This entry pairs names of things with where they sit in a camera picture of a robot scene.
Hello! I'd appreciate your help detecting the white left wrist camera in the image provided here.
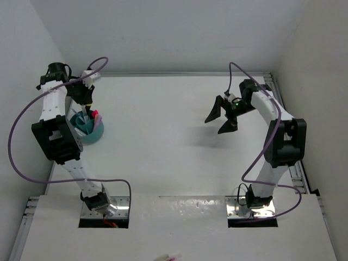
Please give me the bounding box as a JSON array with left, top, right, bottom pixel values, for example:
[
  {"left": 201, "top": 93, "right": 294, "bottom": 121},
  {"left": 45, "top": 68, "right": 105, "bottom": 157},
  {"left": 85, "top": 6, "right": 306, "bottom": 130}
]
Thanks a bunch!
[{"left": 81, "top": 70, "right": 101, "bottom": 89}]

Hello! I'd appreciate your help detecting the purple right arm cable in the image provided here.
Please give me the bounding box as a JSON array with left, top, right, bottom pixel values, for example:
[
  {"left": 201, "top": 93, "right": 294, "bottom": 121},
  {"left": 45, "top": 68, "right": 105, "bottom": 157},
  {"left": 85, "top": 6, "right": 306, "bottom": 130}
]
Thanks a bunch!
[{"left": 224, "top": 61, "right": 302, "bottom": 224}]

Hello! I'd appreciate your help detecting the clear purple ballpoint pen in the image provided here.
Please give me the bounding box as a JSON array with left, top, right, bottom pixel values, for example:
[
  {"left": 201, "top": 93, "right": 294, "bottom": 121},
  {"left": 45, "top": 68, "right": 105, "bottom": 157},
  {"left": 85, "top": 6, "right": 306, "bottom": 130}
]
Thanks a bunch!
[{"left": 71, "top": 108, "right": 84, "bottom": 122}]

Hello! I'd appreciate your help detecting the yellow black highlighter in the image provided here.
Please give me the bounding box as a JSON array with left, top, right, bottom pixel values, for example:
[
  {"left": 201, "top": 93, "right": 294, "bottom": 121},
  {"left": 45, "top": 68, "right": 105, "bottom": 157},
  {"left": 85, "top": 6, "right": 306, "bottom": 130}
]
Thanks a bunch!
[{"left": 84, "top": 104, "right": 91, "bottom": 117}]

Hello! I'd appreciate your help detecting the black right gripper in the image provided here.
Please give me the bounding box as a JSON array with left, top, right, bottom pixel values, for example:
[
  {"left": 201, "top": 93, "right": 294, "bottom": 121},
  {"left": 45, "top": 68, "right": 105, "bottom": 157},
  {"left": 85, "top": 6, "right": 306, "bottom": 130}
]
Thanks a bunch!
[{"left": 206, "top": 96, "right": 256, "bottom": 134}]

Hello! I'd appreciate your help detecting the teal pen holder cup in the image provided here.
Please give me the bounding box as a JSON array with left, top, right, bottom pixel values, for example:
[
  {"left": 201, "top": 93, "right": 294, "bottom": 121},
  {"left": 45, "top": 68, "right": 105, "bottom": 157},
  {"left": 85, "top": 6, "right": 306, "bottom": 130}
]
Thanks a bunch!
[{"left": 70, "top": 110, "right": 104, "bottom": 145}]

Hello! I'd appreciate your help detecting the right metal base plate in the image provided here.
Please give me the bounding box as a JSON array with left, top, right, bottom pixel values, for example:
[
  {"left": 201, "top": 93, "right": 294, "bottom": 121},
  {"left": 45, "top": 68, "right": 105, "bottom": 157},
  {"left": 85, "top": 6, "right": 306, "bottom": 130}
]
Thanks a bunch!
[{"left": 225, "top": 196, "right": 276, "bottom": 220}]

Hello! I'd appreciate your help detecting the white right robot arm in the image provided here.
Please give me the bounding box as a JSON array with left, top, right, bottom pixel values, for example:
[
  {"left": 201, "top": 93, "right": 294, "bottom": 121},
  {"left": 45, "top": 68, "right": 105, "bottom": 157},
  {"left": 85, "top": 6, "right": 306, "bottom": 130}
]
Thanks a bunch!
[{"left": 205, "top": 79, "right": 307, "bottom": 208}]

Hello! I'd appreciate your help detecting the pink white object at edge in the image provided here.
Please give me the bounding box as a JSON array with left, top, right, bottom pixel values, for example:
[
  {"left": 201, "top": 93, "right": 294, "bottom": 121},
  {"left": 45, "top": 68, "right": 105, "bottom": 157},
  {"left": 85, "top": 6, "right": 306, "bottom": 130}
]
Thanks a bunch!
[{"left": 154, "top": 253, "right": 183, "bottom": 261}]

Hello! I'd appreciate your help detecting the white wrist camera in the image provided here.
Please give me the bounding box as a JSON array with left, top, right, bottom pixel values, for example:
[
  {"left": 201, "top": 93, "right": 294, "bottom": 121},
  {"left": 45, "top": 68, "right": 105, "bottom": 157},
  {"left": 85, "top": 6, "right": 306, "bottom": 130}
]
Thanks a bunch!
[
  {"left": 224, "top": 92, "right": 241, "bottom": 104},
  {"left": 81, "top": 70, "right": 101, "bottom": 89}
]

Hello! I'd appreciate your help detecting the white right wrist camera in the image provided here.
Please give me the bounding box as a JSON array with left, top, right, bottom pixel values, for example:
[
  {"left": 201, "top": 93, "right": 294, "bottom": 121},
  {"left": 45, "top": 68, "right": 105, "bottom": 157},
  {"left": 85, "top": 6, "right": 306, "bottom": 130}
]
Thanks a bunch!
[{"left": 224, "top": 92, "right": 241, "bottom": 104}]

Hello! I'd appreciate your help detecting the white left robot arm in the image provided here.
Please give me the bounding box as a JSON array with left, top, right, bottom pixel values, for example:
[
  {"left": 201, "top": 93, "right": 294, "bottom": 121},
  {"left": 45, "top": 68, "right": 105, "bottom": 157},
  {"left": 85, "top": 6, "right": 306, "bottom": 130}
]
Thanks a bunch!
[{"left": 32, "top": 63, "right": 243, "bottom": 205}]

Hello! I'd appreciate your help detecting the pink black highlighter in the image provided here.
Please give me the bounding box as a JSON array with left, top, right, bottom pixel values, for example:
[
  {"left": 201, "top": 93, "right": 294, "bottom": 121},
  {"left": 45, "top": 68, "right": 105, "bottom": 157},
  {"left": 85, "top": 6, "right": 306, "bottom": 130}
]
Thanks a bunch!
[{"left": 91, "top": 110, "right": 99, "bottom": 119}]

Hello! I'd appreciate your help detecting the purple highlighter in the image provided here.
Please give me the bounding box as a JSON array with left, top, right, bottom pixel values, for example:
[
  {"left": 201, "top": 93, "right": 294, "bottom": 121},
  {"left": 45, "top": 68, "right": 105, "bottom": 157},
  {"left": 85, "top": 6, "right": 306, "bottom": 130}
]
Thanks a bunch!
[{"left": 93, "top": 114, "right": 102, "bottom": 131}]

